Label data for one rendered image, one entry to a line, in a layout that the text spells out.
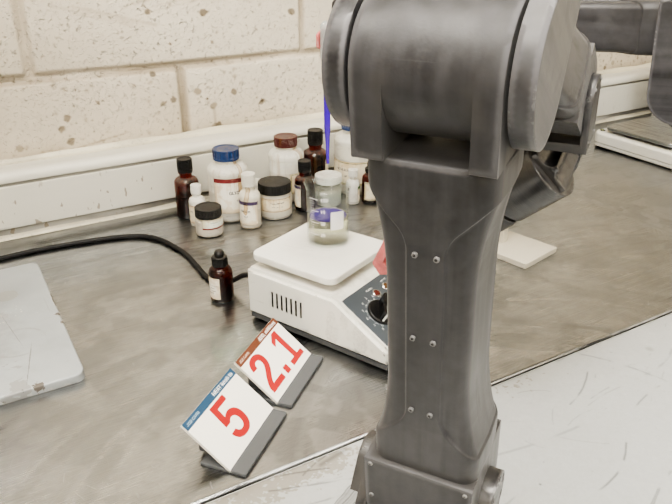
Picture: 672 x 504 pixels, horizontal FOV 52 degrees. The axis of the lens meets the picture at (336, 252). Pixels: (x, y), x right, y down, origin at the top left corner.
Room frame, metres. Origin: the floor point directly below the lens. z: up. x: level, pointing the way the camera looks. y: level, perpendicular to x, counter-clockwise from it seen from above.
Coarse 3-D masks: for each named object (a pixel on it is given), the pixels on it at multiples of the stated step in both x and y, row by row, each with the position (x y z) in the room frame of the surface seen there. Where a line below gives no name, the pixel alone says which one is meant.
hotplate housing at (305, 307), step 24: (264, 264) 0.72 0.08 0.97; (264, 288) 0.70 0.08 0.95; (288, 288) 0.68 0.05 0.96; (312, 288) 0.67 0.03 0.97; (336, 288) 0.67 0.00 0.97; (264, 312) 0.70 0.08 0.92; (288, 312) 0.68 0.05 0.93; (312, 312) 0.66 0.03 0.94; (336, 312) 0.64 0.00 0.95; (312, 336) 0.66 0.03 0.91; (336, 336) 0.64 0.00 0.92; (360, 336) 0.62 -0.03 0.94; (384, 360) 0.60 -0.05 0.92
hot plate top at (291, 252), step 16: (304, 224) 0.80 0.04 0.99; (288, 240) 0.75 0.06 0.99; (304, 240) 0.75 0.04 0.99; (352, 240) 0.75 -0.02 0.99; (368, 240) 0.75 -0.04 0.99; (256, 256) 0.71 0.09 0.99; (272, 256) 0.71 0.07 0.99; (288, 256) 0.71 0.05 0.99; (304, 256) 0.71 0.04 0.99; (320, 256) 0.71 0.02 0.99; (336, 256) 0.71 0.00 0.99; (352, 256) 0.71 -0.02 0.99; (368, 256) 0.71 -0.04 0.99; (304, 272) 0.67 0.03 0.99; (320, 272) 0.67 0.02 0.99; (336, 272) 0.67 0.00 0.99; (352, 272) 0.68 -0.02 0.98
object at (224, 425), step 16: (240, 384) 0.55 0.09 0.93; (224, 400) 0.52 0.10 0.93; (240, 400) 0.53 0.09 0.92; (256, 400) 0.54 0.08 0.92; (208, 416) 0.49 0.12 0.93; (224, 416) 0.50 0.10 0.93; (240, 416) 0.51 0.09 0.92; (256, 416) 0.52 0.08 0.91; (208, 432) 0.48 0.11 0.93; (224, 432) 0.49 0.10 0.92; (240, 432) 0.50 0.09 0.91; (224, 448) 0.47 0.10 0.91
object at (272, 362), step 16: (272, 336) 0.62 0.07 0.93; (288, 336) 0.64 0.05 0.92; (256, 352) 0.59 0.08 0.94; (272, 352) 0.60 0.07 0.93; (288, 352) 0.62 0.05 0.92; (304, 352) 0.63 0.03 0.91; (256, 368) 0.57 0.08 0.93; (272, 368) 0.59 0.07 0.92; (288, 368) 0.60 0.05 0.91; (272, 384) 0.57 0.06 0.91
